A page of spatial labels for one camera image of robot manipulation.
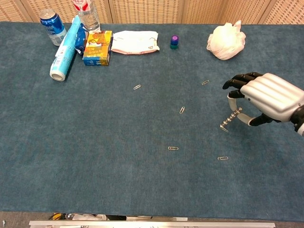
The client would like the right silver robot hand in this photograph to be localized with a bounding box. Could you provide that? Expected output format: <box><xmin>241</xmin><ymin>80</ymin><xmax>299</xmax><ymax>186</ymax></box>
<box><xmin>222</xmin><ymin>72</ymin><xmax>304</xmax><ymax>134</ymax></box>

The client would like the metal corkscrew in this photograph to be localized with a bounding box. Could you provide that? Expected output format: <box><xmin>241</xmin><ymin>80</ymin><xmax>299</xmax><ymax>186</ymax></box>
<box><xmin>219</xmin><ymin>106</ymin><xmax>243</xmax><ymax>129</ymax></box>

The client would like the white mesh bath pouf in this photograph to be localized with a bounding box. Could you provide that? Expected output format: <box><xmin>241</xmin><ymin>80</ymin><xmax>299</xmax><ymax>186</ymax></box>
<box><xmin>206</xmin><ymin>19</ymin><xmax>247</xmax><ymax>61</ymax></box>

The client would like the white wet wipes pack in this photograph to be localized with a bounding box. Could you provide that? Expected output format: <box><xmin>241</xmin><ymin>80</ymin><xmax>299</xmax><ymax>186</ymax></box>
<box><xmin>110</xmin><ymin>30</ymin><xmax>161</xmax><ymax>56</ymax></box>

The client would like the woven wicker folding screen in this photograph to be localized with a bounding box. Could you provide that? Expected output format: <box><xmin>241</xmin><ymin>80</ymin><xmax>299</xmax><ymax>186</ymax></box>
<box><xmin>0</xmin><ymin>0</ymin><xmax>304</xmax><ymax>26</ymax></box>

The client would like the teal felt table cover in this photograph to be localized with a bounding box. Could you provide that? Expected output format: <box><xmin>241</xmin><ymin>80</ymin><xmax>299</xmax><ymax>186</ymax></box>
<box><xmin>0</xmin><ymin>21</ymin><xmax>304</xmax><ymax>223</ymax></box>

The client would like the yellow orange carton box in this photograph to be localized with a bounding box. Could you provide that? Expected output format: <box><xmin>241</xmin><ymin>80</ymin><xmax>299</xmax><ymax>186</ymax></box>
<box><xmin>82</xmin><ymin>30</ymin><xmax>114</xmax><ymax>67</ymax></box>

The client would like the blue snack bag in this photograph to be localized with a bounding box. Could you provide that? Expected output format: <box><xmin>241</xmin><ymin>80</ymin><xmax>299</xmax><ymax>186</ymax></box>
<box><xmin>74</xmin><ymin>22</ymin><xmax>90</xmax><ymax>56</ymax></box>

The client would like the clear plastic water bottle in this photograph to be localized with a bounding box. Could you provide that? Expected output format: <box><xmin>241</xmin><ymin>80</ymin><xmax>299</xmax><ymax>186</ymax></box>
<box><xmin>72</xmin><ymin>0</ymin><xmax>101</xmax><ymax>32</ymax></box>

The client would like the light blue film roll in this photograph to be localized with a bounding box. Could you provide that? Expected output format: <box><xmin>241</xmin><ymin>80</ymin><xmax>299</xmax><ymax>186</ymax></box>
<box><xmin>49</xmin><ymin>15</ymin><xmax>83</xmax><ymax>82</ymax></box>

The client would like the white plastic bag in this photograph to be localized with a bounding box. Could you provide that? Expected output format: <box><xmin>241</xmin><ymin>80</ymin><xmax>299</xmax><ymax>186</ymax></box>
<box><xmin>72</xmin><ymin>213</ymin><xmax>108</xmax><ymax>221</ymax></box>

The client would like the blue soda can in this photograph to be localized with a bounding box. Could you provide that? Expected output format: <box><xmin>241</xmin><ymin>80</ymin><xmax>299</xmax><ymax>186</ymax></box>
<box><xmin>38</xmin><ymin>9</ymin><xmax>68</xmax><ymax>47</ymax></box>

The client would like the aluminium profile rail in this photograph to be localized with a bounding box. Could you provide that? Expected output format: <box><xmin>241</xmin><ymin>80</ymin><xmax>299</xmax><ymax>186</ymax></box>
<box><xmin>28</xmin><ymin>220</ymin><xmax>276</xmax><ymax>228</ymax></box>

